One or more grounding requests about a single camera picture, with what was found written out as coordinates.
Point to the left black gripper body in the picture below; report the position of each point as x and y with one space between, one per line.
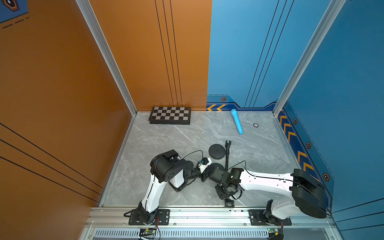
203 176

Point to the black round stand base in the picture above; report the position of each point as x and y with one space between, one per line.
218 166

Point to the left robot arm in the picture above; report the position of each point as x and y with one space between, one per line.
168 167

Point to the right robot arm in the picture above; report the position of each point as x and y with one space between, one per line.
301 192

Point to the light blue toy microphone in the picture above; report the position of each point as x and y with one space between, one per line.
235 115

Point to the right green circuit board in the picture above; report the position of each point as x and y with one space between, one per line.
275 234

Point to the green circuit board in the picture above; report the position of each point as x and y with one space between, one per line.
275 234
148 233

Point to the black white checkerboard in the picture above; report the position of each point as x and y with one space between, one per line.
170 115

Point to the left green circuit board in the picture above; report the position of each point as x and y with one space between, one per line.
148 233

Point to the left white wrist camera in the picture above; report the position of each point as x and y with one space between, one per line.
203 164

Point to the aluminium rail frame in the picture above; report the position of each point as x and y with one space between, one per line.
206 223

